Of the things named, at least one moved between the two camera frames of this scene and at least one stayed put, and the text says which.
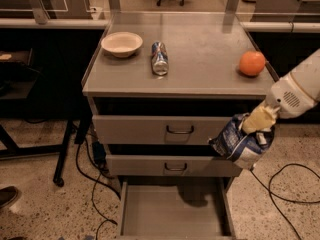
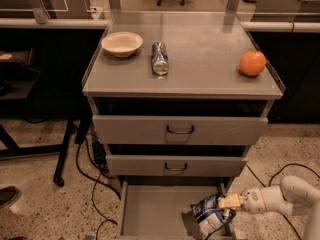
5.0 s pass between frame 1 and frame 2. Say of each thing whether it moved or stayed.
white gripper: moved
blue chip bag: moved
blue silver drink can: stayed
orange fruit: stayed
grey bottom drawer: stayed
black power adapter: stayed
